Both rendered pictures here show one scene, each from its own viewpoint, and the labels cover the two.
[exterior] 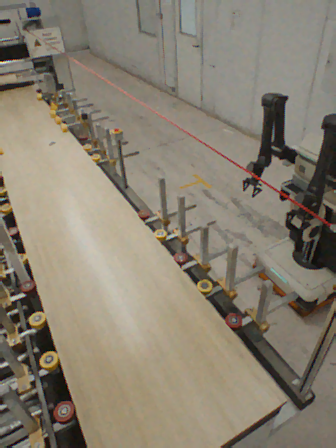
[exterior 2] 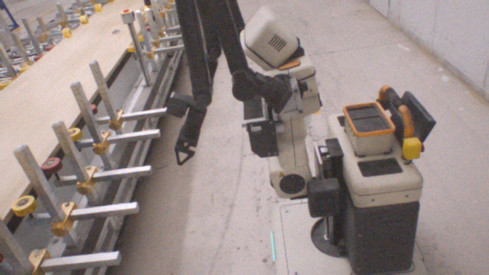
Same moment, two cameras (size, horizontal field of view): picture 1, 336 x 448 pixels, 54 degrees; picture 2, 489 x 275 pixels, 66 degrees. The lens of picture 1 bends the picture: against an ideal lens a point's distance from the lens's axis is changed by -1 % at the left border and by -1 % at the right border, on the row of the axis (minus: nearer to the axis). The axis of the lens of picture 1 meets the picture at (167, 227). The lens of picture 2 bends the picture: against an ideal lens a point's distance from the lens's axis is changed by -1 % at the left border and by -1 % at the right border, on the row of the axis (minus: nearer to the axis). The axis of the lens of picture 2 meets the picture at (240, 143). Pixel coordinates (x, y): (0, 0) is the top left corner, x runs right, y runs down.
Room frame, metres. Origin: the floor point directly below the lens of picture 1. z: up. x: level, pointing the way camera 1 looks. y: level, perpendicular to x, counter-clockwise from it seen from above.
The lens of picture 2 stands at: (0.61, -1.48, 1.72)
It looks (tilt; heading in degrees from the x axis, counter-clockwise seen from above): 33 degrees down; 31
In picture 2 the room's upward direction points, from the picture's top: 10 degrees counter-clockwise
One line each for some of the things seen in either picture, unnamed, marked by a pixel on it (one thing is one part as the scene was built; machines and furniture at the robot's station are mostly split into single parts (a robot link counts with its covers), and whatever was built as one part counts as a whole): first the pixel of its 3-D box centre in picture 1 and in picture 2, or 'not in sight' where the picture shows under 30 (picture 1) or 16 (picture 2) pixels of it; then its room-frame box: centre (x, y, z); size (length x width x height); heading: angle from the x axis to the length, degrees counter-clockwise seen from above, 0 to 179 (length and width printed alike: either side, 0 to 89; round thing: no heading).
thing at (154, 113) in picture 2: (169, 214); (129, 117); (1.91, -0.02, 0.82); 0.43 x 0.03 x 0.04; 116
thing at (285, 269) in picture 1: (306, 267); (340, 251); (1.91, -1.15, 0.16); 0.67 x 0.64 x 0.25; 116
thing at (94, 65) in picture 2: (163, 207); (108, 104); (1.85, 0.02, 0.93); 0.04 x 0.04 x 0.48; 26
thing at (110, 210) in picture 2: (233, 282); (82, 214); (1.24, -0.35, 0.81); 0.43 x 0.03 x 0.04; 116
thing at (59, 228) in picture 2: (226, 288); (65, 219); (1.20, -0.30, 0.82); 0.14 x 0.06 x 0.05; 26
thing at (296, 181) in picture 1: (301, 195); (263, 116); (1.78, -0.89, 0.99); 0.28 x 0.16 x 0.22; 26
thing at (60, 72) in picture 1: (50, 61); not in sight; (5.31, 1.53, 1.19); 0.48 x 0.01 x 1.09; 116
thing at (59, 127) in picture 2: (203, 256); (80, 171); (1.40, -0.20, 0.87); 0.04 x 0.04 x 0.48; 26
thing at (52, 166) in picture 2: (180, 263); (55, 172); (1.38, -0.06, 0.85); 0.08 x 0.08 x 0.11
